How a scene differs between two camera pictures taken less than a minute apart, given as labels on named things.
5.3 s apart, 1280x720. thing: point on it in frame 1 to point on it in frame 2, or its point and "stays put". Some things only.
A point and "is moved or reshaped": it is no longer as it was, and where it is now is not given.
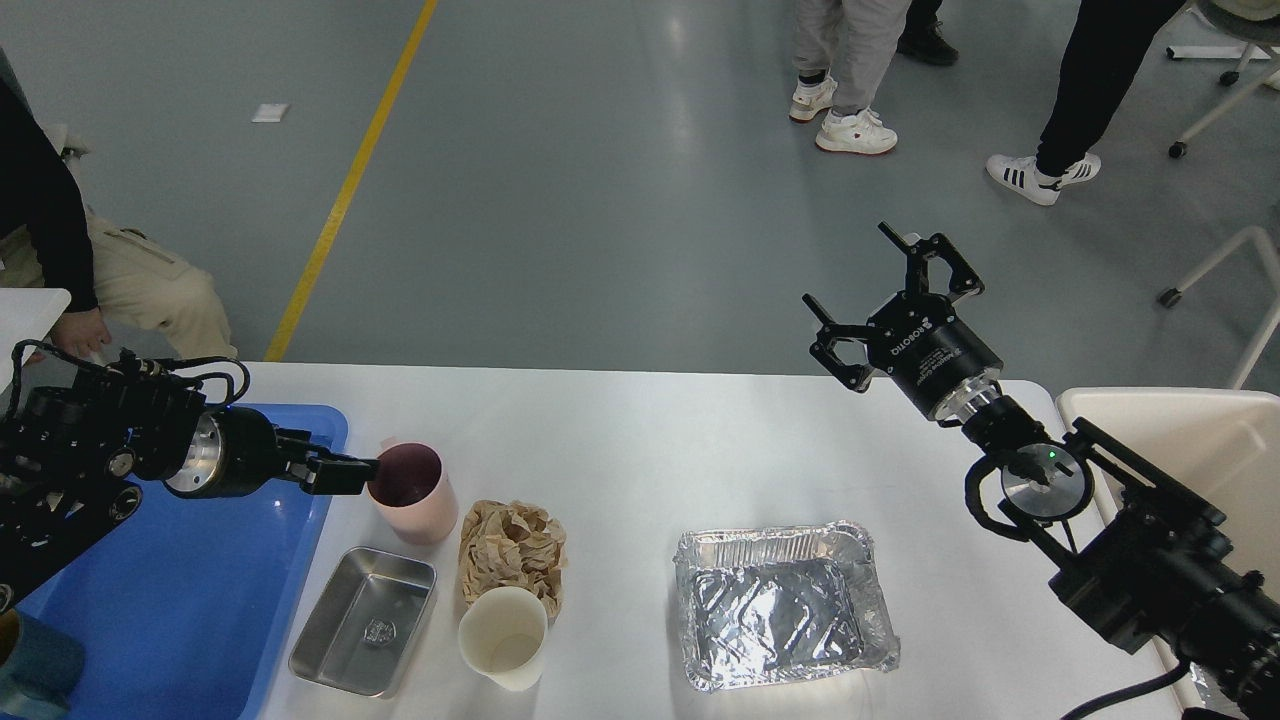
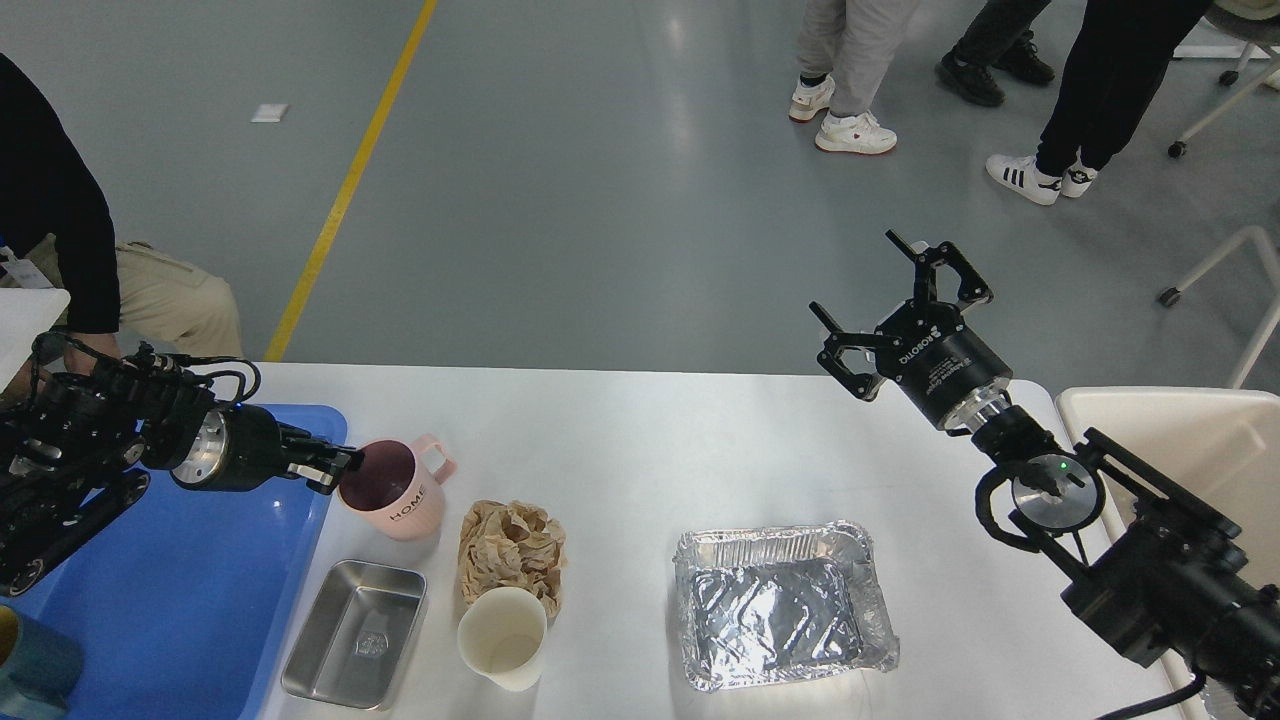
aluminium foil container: [772, 604] stays put
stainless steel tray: [363, 622] is moved or reshaped
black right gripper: [918, 338] stays put
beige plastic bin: [1219, 445] stays put
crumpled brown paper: [512, 544] stays put
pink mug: [411, 496] is moved or reshaped
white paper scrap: [269, 113] stays put
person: [921, 38] to [999, 36]
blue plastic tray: [177, 610] stays put
